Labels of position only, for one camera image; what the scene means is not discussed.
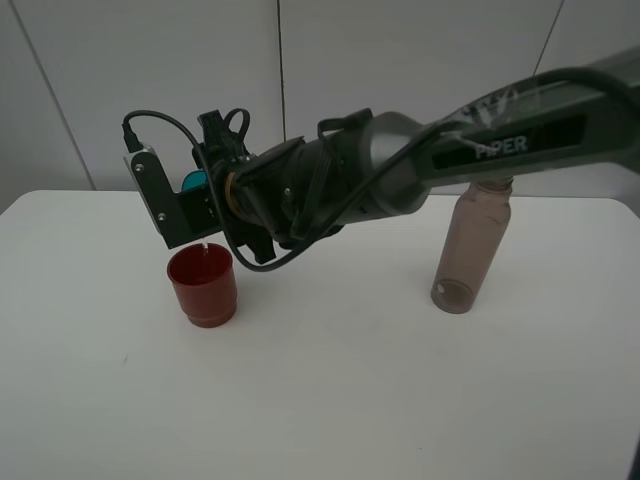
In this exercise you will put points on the red plastic cup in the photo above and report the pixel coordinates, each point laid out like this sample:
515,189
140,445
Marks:
204,283

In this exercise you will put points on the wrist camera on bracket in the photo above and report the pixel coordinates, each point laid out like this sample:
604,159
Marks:
179,217

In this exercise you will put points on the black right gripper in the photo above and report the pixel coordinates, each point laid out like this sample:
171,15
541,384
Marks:
223,147

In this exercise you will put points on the blue translucent plastic cup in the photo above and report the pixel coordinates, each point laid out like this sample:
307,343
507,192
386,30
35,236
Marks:
194,179

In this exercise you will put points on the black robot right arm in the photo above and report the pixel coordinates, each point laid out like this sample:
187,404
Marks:
367,166

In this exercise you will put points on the brown translucent plastic bottle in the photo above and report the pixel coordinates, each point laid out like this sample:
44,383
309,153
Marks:
479,221

